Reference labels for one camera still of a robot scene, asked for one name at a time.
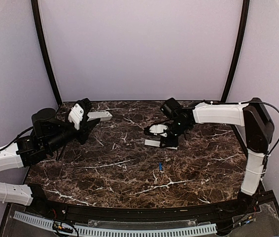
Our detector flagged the black right corner frame post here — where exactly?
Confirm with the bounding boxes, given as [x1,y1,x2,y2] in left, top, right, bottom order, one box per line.
[220,0,250,102]

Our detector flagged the white remote battery cover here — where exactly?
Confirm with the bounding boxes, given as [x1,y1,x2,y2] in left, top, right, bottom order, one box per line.
[144,139,160,147]

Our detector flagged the black left corner frame post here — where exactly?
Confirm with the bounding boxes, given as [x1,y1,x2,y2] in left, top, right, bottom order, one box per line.
[31,0,63,107]

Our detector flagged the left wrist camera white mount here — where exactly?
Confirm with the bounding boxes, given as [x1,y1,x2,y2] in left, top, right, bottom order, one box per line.
[68,103,84,130]

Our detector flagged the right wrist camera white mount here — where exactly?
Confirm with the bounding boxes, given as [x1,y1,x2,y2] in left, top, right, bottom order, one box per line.
[144,124,168,137]

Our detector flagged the black corner frame post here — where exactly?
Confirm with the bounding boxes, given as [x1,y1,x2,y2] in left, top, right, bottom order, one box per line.
[220,0,250,102]
[31,0,63,107]

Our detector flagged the white slotted cable duct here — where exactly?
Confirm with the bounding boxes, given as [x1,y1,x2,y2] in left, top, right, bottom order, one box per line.
[13,211,217,237]

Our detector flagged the right small circuit board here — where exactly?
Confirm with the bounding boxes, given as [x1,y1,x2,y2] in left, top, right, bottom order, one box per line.
[238,216,256,227]

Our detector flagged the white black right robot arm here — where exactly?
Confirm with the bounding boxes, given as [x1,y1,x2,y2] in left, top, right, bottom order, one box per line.
[161,98,275,214]

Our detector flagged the small circuit board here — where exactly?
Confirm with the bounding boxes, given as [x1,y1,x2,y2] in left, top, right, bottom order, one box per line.
[238,216,256,227]
[52,222,73,234]

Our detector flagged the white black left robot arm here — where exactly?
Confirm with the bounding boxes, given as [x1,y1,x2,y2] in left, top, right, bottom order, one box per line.
[0,98,102,215]

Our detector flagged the left small circuit board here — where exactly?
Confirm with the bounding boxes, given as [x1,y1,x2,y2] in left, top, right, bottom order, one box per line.
[52,222,73,234]

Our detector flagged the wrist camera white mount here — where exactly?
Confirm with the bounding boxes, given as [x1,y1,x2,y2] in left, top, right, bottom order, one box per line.
[144,124,168,137]
[68,103,84,130]

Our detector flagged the white remote control body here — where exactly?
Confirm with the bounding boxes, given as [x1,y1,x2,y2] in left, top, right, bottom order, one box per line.
[87,111,112,121]

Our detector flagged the black curved front table rail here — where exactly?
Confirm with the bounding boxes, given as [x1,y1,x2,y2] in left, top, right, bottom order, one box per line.
[31,184,253,224]

